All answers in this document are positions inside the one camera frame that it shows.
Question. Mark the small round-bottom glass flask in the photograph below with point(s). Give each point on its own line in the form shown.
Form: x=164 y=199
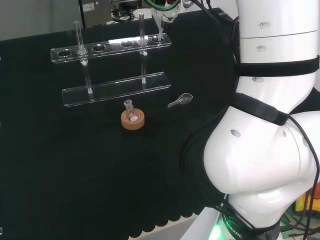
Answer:
x=130 y=113

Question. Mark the black bench cloth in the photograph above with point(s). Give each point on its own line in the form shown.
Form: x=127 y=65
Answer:
x=75 y=162

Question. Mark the clear glass weighing funnel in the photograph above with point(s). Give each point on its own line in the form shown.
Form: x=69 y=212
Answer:
x=183 y=98

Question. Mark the grey metal cabinet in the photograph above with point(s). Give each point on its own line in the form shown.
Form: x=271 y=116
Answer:
x=96 y=12

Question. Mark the clear acrylic funnel stand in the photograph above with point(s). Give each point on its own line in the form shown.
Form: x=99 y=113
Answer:
x=115 y=87

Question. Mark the yellow stop button box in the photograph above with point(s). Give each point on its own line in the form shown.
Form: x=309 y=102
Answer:
x=302 y=201

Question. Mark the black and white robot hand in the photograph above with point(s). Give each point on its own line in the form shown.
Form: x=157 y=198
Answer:
x=170 y=15

